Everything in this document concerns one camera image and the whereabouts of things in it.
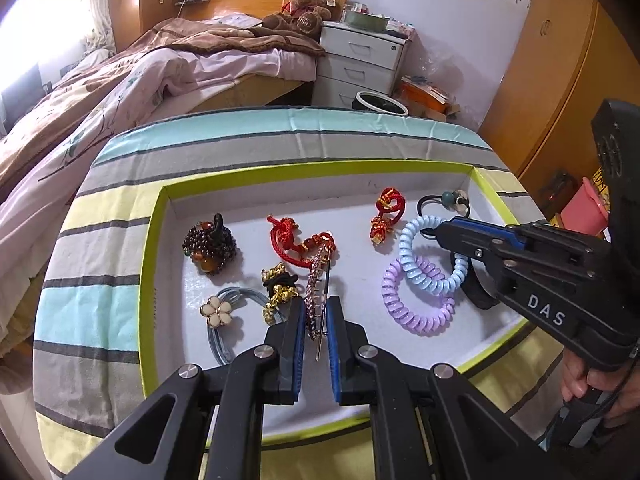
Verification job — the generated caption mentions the person's right hand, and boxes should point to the person's right hand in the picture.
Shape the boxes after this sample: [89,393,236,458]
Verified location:
[560,349,640,427]

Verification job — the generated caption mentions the orange cardboard boxes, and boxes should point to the orange cardboard boxes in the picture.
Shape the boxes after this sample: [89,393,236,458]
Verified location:
[397,75,463,122]

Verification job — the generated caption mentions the gold bell black hair tie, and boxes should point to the gold bell black hair tie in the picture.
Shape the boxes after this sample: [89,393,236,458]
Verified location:
[260,262,301,326]

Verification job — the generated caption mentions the pink plastic bucket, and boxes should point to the pink plastic bucket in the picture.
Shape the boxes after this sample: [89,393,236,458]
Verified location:
[562,177,608,233]

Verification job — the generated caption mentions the white trash bin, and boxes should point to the white trash bin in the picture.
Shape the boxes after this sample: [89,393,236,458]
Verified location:
[351,91,408,117]

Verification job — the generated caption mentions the dark beaded grape ornament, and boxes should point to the dark beaded grape ornament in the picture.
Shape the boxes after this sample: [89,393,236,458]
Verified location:
[181,213,238,277]

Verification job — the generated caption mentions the brown patterned quilt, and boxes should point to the brown patterned quilt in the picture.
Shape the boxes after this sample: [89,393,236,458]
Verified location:
[0,50,151,186]

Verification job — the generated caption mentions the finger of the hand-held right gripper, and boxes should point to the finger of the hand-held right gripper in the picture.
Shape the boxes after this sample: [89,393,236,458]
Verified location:
[452,216,531,253]
[434,222,507,281]

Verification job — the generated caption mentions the light blue coil hair tie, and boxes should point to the light blue coil hair tie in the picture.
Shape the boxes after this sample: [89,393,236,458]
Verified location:
[398,215,471,296]

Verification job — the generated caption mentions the red knot gold charm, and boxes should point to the red knot gold charm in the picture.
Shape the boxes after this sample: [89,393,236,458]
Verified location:
[370,187,408,247]

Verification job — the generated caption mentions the red knot cord bracelet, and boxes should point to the red knot cord bracelet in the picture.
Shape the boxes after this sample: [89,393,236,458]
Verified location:
[266,214,337,267]

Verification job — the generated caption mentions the brown teddy bear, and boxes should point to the brown teddy bear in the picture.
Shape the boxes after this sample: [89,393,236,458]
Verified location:
[261,0,336,37]

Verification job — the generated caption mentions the purple coil hair tie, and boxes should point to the purple coil hair tie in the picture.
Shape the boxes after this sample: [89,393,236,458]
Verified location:
[381,256,457,337]

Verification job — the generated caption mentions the thick black hair band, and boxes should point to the thick black hair band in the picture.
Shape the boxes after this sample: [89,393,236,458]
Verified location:
[451,254,501,311]

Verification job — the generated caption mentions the window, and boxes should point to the window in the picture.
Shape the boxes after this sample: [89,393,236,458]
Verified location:
[0,0,96,91]

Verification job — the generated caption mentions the black hair tie with bead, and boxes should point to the black hair tie with bead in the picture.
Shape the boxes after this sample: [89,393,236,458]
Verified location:
[416,189,473,242]

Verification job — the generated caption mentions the wooden wardrobe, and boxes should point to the wooden wardrobe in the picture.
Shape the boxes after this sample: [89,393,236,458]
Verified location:
[107,0,196,56]

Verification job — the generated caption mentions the striped bed sheet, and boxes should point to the striped bed sheet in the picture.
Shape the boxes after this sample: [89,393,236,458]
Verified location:
[32,106,566,480]

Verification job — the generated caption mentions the blue hair tie with flower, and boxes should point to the blue hair tie with flower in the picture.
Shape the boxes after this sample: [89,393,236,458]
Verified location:
[200,286,291,367]

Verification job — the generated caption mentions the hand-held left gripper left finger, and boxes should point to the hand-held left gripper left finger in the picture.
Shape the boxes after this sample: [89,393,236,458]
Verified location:
[64,297,307,480]

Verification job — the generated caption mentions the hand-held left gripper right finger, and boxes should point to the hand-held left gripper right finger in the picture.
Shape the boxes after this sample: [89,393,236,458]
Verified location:
[325,296,576,480]

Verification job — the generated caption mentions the green basin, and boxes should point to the green basin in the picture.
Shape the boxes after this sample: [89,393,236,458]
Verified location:
[342,7,391,32]

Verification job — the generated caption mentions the patterned curtain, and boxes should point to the patterned curtain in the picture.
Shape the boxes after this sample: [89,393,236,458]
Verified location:
[65,0,118,61]

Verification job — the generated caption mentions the pink rhinestone hair clip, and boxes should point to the pink rhinestone hair clip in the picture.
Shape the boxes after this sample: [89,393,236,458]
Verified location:
[304,245,337,361]

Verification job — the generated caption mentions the pink duvet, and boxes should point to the pink duvet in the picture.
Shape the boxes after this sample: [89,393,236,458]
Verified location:
[0,42,321,211]

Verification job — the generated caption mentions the large wooden closet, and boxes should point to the large wooden closet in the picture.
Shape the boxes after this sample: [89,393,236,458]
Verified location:
[482,0,640,201]

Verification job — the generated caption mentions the green cardboard box tray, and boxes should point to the green cardboard box tray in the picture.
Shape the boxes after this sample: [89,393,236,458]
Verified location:
[137,160,538,448]

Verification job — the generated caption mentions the clear plastic bag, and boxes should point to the clear plastic bag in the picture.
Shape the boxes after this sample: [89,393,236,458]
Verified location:
[410,30,476,86]

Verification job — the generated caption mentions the white drawer cabinet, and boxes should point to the white drawer cabinet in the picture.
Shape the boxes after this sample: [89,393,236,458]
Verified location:
[312,21,407,111]

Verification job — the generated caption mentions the brown fleece blanket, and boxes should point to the brown fleece blanket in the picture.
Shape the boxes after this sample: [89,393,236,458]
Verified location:
[145,16,328,58]

